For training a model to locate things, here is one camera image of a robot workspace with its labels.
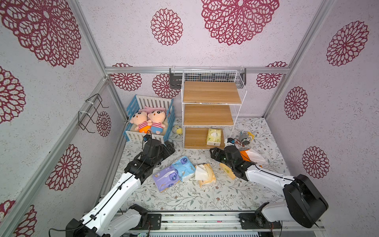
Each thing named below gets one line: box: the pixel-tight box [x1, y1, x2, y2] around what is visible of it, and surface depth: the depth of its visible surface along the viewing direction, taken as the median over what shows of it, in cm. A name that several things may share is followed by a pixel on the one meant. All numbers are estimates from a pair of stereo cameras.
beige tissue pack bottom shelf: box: [194, 162, 217, 189], surface depth 85 cm
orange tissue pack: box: [239, 148, 267, 166], surface depth 92 cm
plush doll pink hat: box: [138, 106, 167, 135], surface depth 102 cm
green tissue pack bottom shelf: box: [206, 128, 222, 147], surface depth 103 cm
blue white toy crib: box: [122, 94, 176, 143], surface depth 105 cm
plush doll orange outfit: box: [129, 111, 152, 134], surface depth 105 cm
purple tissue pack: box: [152, 165, 181, 193], surface depth 85 cm
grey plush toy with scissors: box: [238, 131, 256, 151], surface depth 103 cm
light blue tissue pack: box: [171, 156, 197, 183], surface depth 90 cm
